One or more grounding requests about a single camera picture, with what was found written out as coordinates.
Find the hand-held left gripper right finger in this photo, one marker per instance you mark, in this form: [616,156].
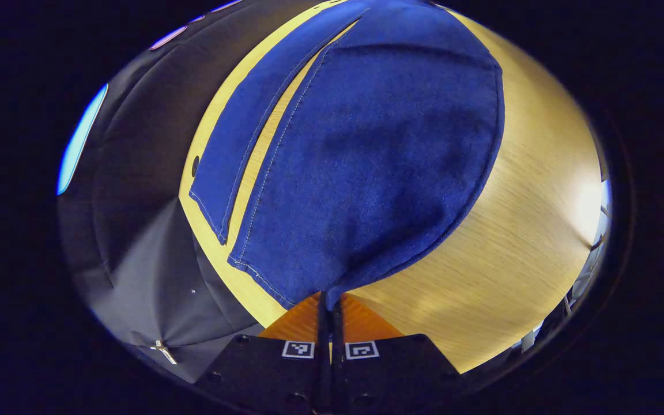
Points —
[338,328]

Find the small white clip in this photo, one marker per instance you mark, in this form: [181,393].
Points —
[163,351]

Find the black backdrop cloth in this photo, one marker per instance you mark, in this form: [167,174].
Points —
[136,230]

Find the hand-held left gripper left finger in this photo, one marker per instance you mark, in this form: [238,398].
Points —
[323,328]

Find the blue jeans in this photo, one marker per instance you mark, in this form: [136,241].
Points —
[366,161]

